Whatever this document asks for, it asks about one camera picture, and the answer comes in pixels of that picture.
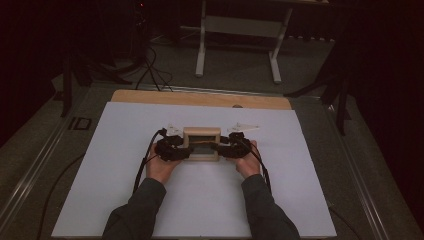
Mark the person's right hand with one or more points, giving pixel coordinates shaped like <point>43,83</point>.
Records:
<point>248,166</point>

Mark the wooden table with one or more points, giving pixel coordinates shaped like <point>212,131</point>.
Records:
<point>186,99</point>

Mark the metal floor rail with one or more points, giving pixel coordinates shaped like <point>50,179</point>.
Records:
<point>360,180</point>
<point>213,90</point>
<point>30,176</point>

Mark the black floor socket box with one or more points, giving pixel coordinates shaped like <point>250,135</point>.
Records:
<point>80,123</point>

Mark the black stand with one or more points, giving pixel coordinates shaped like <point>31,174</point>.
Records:
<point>340,96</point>
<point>68,86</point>

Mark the white metal desk frame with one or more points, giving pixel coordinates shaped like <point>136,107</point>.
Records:
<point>240,26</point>

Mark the person's left hand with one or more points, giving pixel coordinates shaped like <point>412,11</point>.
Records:
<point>161,171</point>

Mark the wooden photo frame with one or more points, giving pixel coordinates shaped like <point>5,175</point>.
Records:
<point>201,133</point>

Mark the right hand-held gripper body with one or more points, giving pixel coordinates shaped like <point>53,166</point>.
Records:
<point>237,148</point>

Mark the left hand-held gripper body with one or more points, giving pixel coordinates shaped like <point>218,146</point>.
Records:
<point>168,151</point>

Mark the white table mat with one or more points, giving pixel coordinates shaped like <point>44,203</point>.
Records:
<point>200,206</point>

